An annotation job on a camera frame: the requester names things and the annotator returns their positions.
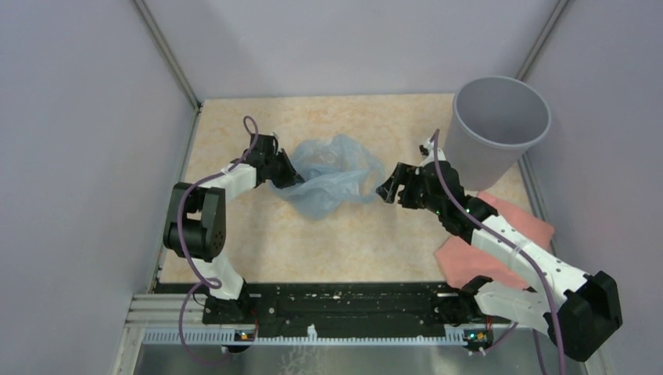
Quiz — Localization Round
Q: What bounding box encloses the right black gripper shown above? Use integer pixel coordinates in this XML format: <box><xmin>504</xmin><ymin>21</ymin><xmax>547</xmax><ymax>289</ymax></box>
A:
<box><xmin>376</xmin><ymin>162</ymin><xmax>444</xmax><ymax>216</ymax></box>

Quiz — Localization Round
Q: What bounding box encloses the blue plastic trash bag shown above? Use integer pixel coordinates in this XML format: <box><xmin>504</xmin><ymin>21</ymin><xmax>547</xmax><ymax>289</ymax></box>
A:
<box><xmin>271</xmin><ymin>134</ymin><xmax>385</xmax><ymax>220</ymax></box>

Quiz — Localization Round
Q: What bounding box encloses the grey plastic trash bin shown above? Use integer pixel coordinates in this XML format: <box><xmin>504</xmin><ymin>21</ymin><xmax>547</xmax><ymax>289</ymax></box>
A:
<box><xmin>442</xmin><ymin>76</ymin><xmax>552</xmax><ymax>191</ymax></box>

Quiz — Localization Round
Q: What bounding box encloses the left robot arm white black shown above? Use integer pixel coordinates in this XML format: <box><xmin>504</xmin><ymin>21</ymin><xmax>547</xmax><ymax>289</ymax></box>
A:
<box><xmin>163</xmin><ymin>134</ymin><xmax>304</xmax><ymax>323</ymax></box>

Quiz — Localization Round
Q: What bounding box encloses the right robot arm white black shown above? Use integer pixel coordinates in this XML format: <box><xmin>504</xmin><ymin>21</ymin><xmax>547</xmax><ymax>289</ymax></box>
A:
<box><xmin>375</xmin><ymin>161</ymin><xmax>623</xmax><ymax>362</ymax></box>

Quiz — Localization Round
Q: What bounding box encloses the pink cloth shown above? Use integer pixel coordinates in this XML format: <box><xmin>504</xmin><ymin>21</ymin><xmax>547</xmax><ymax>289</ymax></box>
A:
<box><xmin>435</xmin><ymin>191</ymin><xmax>554</xmax><ymax>290</ymax></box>

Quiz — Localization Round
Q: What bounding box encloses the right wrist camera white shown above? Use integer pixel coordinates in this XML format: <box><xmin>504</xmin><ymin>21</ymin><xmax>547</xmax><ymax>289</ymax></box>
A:
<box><xmin>418</xmin><ymin>138</ymin><xmax>446</xmax><ymax>167</ymax></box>

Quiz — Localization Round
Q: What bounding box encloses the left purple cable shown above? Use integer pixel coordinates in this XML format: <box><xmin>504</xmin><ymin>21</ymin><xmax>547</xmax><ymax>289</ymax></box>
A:
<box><xmin>176</xmin><ymin>114</ymin><xmax>260</xmax><ymax>369</ymax></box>

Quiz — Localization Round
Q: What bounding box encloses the purple cable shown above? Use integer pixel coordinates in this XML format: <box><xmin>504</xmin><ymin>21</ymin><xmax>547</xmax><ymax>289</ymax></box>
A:
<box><xmin>176</xmin><ymin>114</ymin><xmax>260</xmax><ymax>369</ymax></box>
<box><xmin>428</xmin><ymin>128</ymin><xmax>568</xmax><ymax>375</ymax></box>

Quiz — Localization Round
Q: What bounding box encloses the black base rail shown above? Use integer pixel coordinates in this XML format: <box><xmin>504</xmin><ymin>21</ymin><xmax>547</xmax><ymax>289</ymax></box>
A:
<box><xmin>202</xmin><ymin>282</ymin><xmax>490</xmax><ymax>338</ymax></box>

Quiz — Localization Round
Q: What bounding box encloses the grey slotted cable duct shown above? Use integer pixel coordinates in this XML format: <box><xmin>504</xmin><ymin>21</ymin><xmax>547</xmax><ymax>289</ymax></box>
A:
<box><xmin>142</xmin><ymin>326</ymin><xmax>468</xmax><ymax>347</ymax></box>

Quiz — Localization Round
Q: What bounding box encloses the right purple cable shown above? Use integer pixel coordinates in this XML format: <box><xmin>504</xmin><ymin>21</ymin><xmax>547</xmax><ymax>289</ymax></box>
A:
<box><xmin>428</xmin><ymin>128</ymin><xmax>568</xmax><ymax>375</ymax></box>

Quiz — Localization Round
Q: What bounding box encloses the left aluminium frame post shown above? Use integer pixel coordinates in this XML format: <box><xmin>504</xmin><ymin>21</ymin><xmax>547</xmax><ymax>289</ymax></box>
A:
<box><xmin>130</xmin><ymin>0</ymin><xmax>202</xmax><ymax>114</ymax></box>

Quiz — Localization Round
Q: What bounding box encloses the aluminium frame post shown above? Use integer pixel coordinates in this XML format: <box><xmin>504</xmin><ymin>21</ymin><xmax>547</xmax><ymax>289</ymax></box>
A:
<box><xmin>514</xmin><ymin>0</ymin><xmax>573</xmax><ymax>81</ymax></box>
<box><xmin>130</xmin><ymin>0</ymin><xmax>202</xmax><ymax>114</ymax></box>

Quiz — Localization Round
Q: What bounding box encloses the right aluminium frame post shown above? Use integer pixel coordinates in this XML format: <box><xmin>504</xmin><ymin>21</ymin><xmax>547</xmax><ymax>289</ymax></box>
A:
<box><xmin>514</xmin><ymin>0</ymin><xmax>573</xmax><ymax>81</ymax></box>

